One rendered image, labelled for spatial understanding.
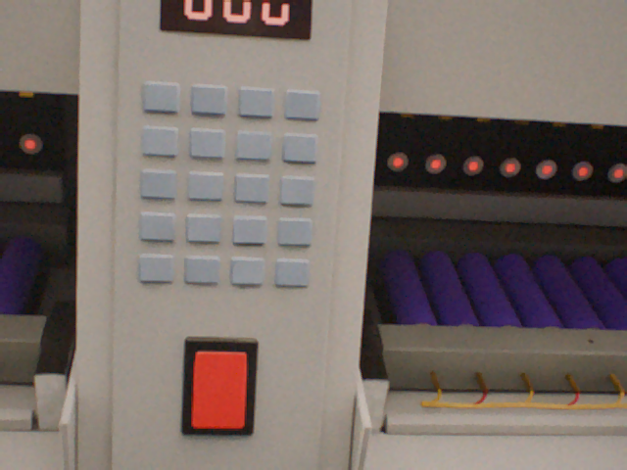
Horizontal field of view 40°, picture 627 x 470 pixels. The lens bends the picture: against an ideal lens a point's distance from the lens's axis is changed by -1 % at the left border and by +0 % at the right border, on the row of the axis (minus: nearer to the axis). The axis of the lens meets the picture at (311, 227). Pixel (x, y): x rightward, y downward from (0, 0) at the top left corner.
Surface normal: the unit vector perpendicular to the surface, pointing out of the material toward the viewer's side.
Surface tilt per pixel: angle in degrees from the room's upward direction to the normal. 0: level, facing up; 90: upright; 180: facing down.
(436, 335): 18
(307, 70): 90
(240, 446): 90
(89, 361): 90
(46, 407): 108
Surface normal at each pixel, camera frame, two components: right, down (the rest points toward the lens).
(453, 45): 0.09, 0.50
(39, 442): 0.10, -0.87
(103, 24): 0.12, 0.21
